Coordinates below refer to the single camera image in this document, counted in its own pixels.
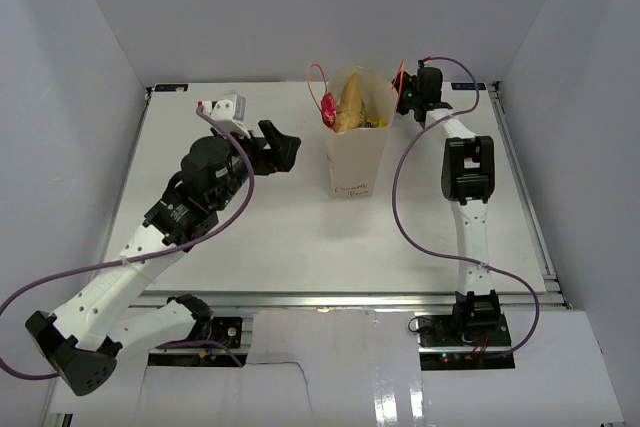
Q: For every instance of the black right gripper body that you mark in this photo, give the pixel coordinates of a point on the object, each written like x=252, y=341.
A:
x=408, y=96

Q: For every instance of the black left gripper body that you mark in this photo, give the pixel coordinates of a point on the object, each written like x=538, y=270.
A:
x=263, y=161

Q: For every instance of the red snack packet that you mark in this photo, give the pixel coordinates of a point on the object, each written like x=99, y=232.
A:
x=328, y=110

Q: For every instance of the brown kraft chips bag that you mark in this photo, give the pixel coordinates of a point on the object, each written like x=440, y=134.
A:
x=350, y=108

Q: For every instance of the yellow snack bar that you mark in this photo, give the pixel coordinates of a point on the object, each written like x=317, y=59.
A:
x=374, y=123

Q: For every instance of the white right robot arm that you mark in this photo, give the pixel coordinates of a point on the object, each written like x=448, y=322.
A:
x=467, y=183

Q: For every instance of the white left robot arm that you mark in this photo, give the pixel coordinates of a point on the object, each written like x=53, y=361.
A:
x=84, y=339

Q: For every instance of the beige paper gift bag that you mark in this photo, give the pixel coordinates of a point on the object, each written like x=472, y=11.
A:
x=354, y=156

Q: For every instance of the black table corner label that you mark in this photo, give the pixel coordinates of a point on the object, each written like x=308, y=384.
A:
x=468, y=86

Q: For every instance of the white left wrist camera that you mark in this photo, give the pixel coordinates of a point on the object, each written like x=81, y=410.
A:
x=227, y=111

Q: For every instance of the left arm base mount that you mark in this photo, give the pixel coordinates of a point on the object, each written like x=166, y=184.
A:
x=224, y=348

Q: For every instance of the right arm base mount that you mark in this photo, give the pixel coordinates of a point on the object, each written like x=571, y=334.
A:
x=443, y=348

